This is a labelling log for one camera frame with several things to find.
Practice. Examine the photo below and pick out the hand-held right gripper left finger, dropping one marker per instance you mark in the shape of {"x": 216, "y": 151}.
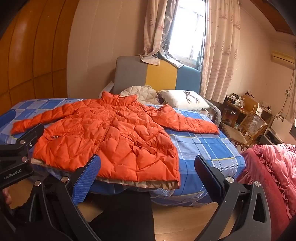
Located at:
{"x": 86, "y": 176}

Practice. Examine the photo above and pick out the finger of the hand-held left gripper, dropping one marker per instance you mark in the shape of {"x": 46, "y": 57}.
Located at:
{"x": 30, "y": 135}
{"x": 8, "y": 119}

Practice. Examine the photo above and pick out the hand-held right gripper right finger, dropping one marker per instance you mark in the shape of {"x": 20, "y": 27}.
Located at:
{"x": 208, "y": 171}

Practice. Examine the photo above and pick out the orange puffer jacket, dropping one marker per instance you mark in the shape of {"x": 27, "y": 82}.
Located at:
{"x": 115, "y": 139}

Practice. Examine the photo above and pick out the person's left hand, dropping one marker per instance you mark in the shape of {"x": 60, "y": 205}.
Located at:
{"x": 6, "y": 196}

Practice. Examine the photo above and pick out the bed with blue plaid sheet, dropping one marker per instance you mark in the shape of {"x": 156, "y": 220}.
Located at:
{"x": 203, "y": 148}

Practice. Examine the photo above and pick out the pink ruffled blanket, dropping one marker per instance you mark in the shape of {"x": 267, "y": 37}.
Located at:
{"x": 272, "y": 166}

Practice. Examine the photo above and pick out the wooden wardrobe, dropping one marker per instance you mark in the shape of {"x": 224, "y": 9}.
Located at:
{"x": 34, "y": 58}

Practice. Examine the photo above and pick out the rattan chair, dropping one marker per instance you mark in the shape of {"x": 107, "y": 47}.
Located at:
{"x": 254, "y": 122}

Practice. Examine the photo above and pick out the wooden desk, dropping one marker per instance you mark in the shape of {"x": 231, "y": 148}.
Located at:
{"x": 233, "y": 109}

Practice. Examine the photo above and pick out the white low shelf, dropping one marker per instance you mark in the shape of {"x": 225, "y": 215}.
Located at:
{"x": 270, "y": 138}

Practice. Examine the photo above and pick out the white pillow with deer print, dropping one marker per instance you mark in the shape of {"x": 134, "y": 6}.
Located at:
{"x": 180, "y": 99}

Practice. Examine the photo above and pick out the yellow wooden board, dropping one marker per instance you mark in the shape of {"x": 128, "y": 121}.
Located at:
{"x": 249, "y": 103}

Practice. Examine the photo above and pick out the white panel with black flowers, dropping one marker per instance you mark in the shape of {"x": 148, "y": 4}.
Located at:
{"x": 281, "y": 126}

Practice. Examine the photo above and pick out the beige quilted blanket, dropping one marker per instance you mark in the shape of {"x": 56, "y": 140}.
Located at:
{"x": 143, "y": 92}

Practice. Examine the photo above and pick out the grey yellow blue headboard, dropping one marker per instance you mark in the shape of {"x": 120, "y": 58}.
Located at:
{"x": 159, "y": 76}

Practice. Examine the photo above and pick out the beige patterned curtain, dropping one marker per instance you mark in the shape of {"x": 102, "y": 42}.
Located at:
{"x": 155, "y": 23}
{"x": 222, "y": 46}

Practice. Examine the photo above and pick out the white air conditioner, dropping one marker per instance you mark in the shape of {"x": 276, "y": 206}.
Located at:
{"x": 282, "y": 58}

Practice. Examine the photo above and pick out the window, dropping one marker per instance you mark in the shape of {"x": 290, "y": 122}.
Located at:
{"x": 185, "y": 34}

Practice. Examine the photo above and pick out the grey bed rail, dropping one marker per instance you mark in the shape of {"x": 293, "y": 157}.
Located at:
{"x": 217, "y": 113}

